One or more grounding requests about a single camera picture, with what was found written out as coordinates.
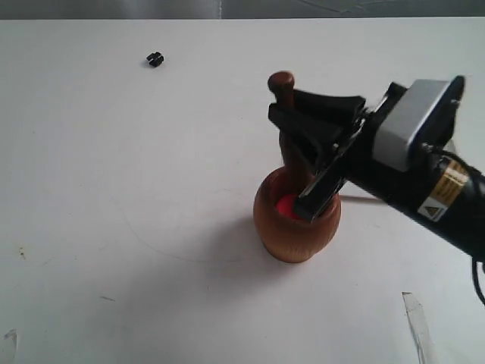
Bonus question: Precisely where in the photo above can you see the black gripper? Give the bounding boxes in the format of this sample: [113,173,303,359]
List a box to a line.
[268,81,429,223]

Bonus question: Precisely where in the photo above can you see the brown wooden pestle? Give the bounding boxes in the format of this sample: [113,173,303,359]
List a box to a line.
[268,71,313,184]

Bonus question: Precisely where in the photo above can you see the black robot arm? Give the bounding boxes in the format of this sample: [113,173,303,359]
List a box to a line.
[268,76,484,262]

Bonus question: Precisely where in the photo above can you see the red ball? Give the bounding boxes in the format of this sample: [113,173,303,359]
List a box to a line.
[275,193,302,221]

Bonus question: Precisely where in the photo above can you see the wooden mortar cup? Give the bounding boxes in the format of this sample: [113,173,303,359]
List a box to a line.
[253,167,341,263]

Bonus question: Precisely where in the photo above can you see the small black plastic part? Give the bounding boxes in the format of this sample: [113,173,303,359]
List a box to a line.
[145,52,164,67]

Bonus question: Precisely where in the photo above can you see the clear tape strip right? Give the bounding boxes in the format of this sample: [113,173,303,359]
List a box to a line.
[402,292,439,364]

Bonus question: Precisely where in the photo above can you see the clear tape strip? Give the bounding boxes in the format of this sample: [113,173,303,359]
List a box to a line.
[0,329,17,364]
[402,292,439,364]

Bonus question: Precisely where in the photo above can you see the clear tape strip left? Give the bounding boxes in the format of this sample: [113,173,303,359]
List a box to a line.
[0,329,17,364]

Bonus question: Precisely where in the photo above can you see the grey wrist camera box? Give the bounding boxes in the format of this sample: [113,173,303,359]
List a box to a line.
[371,75,465,173]

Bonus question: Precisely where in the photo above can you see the black camera cable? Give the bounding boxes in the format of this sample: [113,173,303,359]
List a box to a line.
[435,149,485,304]

